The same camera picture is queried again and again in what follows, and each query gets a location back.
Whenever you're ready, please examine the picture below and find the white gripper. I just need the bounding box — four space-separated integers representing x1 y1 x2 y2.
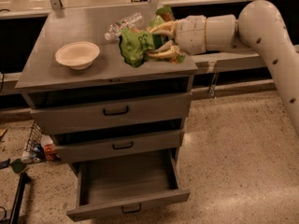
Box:
148 16 206 59

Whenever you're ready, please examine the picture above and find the green rice chip bag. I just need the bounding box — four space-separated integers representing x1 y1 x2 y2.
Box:
119 6 186 68

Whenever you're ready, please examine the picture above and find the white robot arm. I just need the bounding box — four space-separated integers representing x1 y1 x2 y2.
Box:
149 0 299 133

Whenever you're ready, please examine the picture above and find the grey drawer cabinet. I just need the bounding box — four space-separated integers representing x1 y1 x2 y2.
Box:
14 3 198 164

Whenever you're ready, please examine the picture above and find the grey top drawer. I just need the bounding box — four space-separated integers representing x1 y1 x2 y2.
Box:
32 92 192 134

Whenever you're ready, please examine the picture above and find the grey drawer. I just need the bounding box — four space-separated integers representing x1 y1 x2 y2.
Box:
66 149 190 222
32 92 192 134
56 130 184 163

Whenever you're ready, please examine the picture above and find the grey middle drawer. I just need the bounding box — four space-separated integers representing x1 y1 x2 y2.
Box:
56 130 184 163

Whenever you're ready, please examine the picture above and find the grey bottom drawer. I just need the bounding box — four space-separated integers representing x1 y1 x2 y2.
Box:
66 149 190 222

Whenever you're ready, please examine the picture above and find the clear plastic water bottle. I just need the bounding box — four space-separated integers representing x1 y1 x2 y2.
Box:
105 12 144 41

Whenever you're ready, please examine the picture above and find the red white snack package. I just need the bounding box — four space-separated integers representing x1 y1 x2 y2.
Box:
41 135 57 161

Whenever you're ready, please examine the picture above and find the blue can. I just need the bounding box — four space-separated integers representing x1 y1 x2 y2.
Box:
32 143 45 162

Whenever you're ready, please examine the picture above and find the white small bottle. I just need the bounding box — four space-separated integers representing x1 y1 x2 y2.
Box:
21 150 32 164

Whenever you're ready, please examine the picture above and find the green small object on floor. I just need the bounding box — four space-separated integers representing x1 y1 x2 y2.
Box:
10 159 28 175

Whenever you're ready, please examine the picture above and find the black stand leg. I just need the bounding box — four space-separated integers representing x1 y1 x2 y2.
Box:
9 173 30 224

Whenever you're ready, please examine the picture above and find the grey horizontal rail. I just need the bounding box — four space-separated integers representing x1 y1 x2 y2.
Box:
192 52 265 74

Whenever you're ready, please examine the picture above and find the wire basket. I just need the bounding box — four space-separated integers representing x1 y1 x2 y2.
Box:
24 121 42 153

